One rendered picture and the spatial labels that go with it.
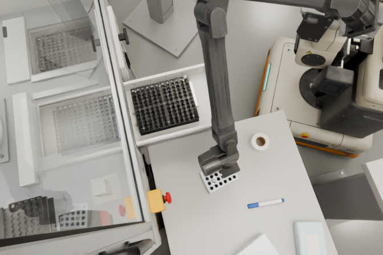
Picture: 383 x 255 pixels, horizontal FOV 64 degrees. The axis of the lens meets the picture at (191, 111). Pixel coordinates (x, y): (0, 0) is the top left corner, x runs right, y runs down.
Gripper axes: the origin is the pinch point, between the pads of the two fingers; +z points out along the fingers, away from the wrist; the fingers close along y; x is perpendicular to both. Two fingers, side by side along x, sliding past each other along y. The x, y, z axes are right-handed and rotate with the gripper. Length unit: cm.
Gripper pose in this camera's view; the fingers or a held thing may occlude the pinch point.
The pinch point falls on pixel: (222, 165)
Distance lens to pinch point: 117.1
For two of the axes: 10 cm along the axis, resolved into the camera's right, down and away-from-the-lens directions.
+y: 4.0, 8.6, -3.0
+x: 9.1, -3.7, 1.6
